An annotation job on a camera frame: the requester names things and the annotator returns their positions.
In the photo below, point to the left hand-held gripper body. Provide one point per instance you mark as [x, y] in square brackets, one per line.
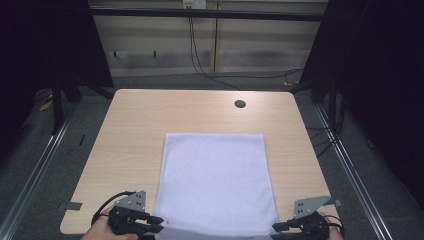
[128, 216]

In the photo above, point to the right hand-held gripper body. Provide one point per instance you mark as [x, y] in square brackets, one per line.
[311, 223]

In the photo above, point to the white towel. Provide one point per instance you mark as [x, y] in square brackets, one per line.
[216, 183]

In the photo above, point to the person's right hand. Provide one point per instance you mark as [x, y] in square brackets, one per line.
[335, 235]

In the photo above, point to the person's left hand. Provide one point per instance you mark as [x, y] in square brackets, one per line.
[100, 230]

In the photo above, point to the grey tape strip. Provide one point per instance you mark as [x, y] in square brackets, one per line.
[71, 206]

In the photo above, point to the yellow floor item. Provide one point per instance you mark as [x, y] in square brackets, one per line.
[45, 106]

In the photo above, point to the black curtain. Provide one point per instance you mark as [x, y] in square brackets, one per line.
[43, 50]
[376, 83]

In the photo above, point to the aluminium floor rail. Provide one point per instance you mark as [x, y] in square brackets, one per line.
[353, 173]
[33, 176]

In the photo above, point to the black metal stand post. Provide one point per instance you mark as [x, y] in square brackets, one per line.
[332, 106]
[57, 106]

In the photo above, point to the black horizontal frame bar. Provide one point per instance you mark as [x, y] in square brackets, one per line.
[206, 14]

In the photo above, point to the white wall outlet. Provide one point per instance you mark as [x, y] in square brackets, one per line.
[195, 4]

